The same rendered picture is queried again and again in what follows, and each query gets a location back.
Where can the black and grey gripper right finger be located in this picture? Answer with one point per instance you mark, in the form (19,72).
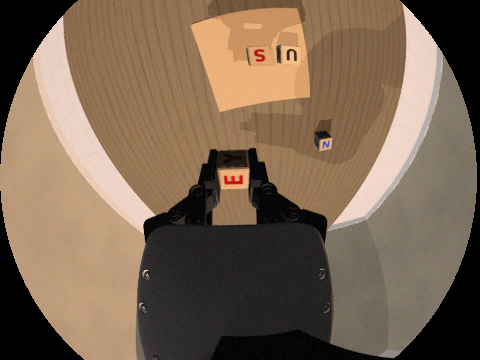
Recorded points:
(272,206)

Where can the tan flat mat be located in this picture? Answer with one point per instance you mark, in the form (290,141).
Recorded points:
(222,42)

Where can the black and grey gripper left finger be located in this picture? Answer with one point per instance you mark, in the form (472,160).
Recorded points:
(196,208)

